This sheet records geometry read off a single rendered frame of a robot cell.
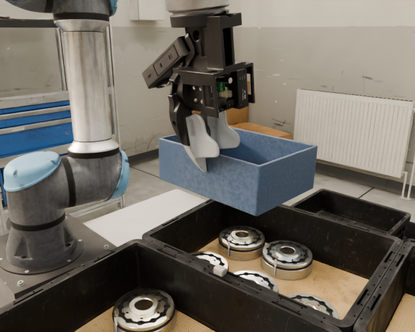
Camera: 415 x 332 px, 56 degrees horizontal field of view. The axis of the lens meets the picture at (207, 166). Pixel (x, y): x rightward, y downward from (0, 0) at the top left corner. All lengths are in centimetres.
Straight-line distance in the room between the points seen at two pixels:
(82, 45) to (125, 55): 298
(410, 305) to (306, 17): 325
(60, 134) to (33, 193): 175
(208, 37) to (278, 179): 21
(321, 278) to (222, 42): 54
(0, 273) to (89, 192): 25
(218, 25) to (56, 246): 65
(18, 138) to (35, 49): 111
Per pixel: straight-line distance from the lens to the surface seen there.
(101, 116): 92
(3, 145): 251
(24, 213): 92
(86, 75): 90
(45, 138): 260
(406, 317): 80
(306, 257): 85
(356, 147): 359
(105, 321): 74
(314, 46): 380
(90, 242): 103
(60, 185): 91
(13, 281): 94
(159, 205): 143
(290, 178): 57
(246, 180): 52
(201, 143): 52
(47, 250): 95
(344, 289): 83
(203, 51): 49
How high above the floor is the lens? 130
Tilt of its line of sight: 19 degrees down
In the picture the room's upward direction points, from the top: straight up
